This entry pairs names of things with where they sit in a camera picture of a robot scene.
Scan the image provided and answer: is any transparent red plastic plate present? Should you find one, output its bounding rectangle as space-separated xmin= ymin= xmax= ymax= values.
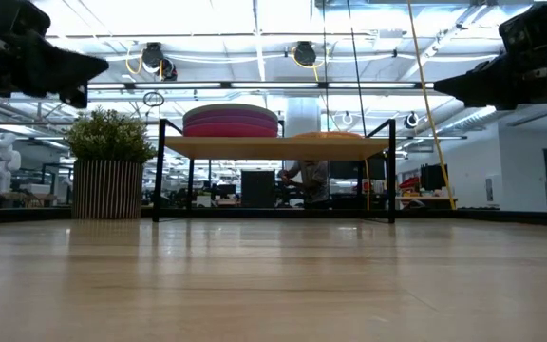
xmin=293 ymin=130 xmax=366 ymax=140

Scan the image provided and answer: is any magenta plastic plate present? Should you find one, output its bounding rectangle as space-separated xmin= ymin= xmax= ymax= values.
xmin=183 ymin=123 xmax=278 ymax=139

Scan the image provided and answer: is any long ceiling light strip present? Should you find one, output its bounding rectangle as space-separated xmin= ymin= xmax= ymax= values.
xmin=85 ymin=81 xmax=437 ymax=91

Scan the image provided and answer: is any green plant in striped pot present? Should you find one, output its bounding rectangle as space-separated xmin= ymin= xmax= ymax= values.
xmin=62 ymin=106 xmax=158 ymax=220

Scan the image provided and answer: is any black computer monitor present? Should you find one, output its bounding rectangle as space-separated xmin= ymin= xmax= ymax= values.
xmin=419 ymin=163 xmax=449 ymax=192
xmin=329 ymin=160 xmax=365 ymax=181

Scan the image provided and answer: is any white robot figurine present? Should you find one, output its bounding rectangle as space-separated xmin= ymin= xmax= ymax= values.
xmin=0 ymin=131 xmax=22 ymax=195

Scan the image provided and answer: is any white round column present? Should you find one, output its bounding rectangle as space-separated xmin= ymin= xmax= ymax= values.
xmin=284 ymin=97 xmax=324 ymax=209

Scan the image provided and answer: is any person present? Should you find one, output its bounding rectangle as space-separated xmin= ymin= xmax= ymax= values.
xmin=276 ymin=160 xmax=330 ymax=210

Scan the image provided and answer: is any black cabinet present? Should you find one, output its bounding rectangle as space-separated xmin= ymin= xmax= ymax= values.
xmin=240 ymin=169 xmax=277 ymax=209

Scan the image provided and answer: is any silver ventilation duct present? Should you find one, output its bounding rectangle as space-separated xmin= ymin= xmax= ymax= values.
xmin=437 ymin=102 xmax=547 ymax=139

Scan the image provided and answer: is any yellow hanging cable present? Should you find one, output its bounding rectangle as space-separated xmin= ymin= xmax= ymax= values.
xmin=406 ymin=0 xmax=456 ymax=210

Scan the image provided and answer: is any coiled black cable loop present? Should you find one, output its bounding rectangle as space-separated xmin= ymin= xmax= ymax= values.
xmin=141 ymin=90 xmax=166 ymax=108

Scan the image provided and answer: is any black ceiling cable reel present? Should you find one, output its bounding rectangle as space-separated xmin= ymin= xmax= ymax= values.
xmin=292 ymin=40 xmax=318 ymax=68
xmin=140 ymin=41 xmax=165 ymax=70
xmin=160 ymin=57 xmax=179 ymax=82

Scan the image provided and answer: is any thin black hanging cable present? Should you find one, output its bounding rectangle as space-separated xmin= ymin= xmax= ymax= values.
xmin=320 ymin=0 xmax=328 ymax=139

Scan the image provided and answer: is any wooden shelf black metal frame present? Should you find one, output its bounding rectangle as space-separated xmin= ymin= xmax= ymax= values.
xmin=152 ymin=118 xmax=397 ymax=224

